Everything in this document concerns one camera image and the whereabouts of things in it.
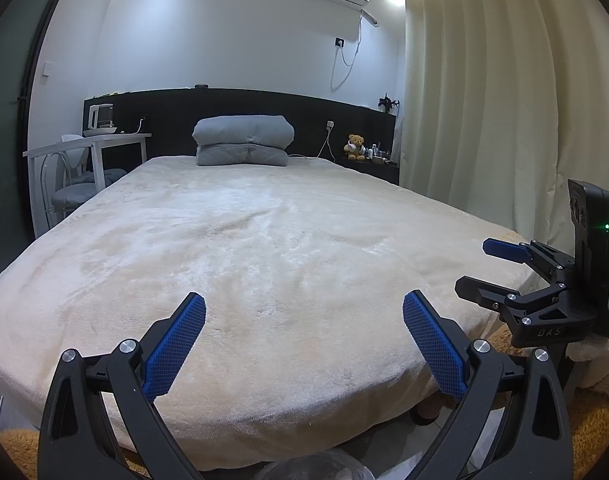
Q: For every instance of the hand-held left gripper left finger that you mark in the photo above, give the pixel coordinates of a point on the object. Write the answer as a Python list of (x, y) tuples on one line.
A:
[(177, 350)]

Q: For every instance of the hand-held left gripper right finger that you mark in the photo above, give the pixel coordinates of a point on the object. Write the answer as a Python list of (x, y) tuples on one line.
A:
[(434, 347)]

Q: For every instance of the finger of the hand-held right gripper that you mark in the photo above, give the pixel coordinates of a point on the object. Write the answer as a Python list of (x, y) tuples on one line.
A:
[(479, 291), (504, 250)]

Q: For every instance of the beige plush blanket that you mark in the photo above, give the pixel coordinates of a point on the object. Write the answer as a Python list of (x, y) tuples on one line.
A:
[(284, 260)]

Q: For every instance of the cream curtain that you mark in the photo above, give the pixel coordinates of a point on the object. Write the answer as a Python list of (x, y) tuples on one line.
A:
[(484, 110)]

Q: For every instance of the black bedside shelf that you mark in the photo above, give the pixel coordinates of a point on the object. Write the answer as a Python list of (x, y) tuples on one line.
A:
[(374, 172)]

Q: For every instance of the cluster of small bottles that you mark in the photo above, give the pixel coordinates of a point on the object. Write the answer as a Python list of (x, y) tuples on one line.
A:
[(379, 154)]

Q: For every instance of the brown teddy bear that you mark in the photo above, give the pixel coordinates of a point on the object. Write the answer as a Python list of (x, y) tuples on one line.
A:
[(355, 147)]

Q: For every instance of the clear chair grey cushion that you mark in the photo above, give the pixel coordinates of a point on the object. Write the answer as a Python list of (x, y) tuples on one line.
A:
[(74, 195)]

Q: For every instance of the black decorative plant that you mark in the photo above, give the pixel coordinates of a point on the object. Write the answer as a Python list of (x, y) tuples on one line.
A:
[(388, 103)]

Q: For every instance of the white chair grey cushion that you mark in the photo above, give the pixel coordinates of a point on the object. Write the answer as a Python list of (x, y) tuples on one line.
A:
[(107, 176)]

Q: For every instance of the grey folded pillows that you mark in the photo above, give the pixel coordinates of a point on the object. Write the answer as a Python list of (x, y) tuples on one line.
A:
[(244, 135)]

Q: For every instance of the white tray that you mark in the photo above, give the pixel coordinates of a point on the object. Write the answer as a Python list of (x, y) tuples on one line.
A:
[(99, 132)]

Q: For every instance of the white table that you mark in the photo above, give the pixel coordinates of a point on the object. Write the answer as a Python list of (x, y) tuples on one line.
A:
[(59, 147)]

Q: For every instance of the black headboard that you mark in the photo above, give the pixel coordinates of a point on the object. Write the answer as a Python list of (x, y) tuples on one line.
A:
[(309, 120)]

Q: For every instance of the white countertop appliance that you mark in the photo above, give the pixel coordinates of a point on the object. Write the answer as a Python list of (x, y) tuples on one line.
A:
[(102, 117)]

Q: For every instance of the white air conditioner pipe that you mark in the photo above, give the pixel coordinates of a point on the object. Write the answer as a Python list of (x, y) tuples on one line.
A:
[(370, 17)]

